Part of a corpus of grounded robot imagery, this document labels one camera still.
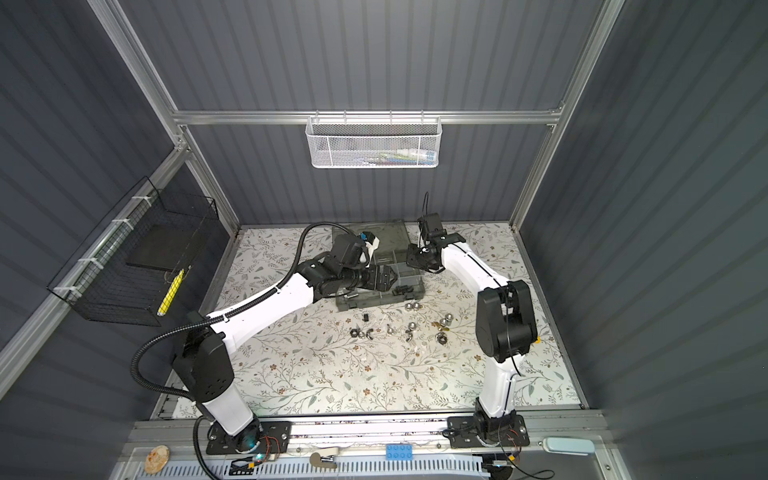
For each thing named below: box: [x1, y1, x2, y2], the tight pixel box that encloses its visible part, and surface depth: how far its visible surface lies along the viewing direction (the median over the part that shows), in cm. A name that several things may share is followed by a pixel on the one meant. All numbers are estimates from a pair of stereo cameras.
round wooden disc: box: [144, 445, 170, 474], surface depth 72 cm
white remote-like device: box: [537, 437, 596, 456], surface depth 71 cm
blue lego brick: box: [386, 444, 414, 461], surface depth 72 cm
